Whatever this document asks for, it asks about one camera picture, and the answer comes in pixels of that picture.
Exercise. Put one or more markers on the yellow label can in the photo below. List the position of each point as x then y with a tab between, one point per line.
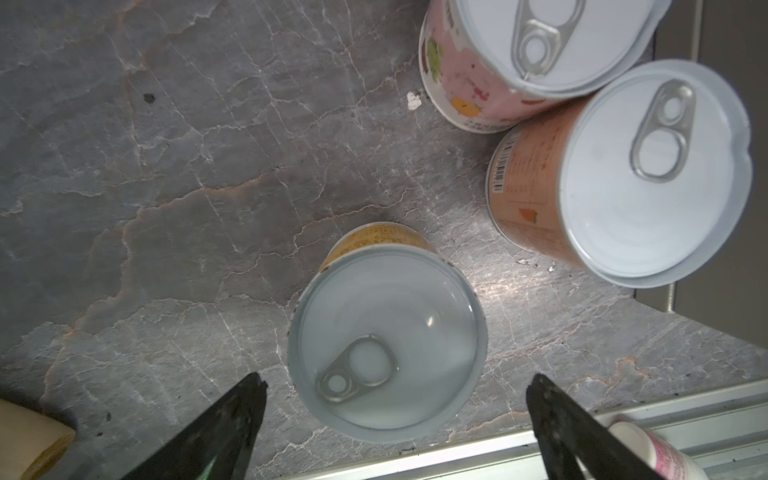
388	340

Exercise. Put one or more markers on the wooden mallet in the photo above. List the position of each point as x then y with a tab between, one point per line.
31	443

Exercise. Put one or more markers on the salmon label can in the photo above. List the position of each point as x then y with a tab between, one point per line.
591	182

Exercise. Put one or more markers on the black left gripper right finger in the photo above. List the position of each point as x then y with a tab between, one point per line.
572	442

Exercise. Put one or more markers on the grey metal cabinet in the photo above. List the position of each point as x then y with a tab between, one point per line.
721	48

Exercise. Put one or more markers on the pink label can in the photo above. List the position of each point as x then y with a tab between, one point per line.
489	65

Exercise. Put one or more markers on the small pink bottle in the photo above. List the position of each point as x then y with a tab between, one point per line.
659	455

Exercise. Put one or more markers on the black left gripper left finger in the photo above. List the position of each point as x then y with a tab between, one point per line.
216	445

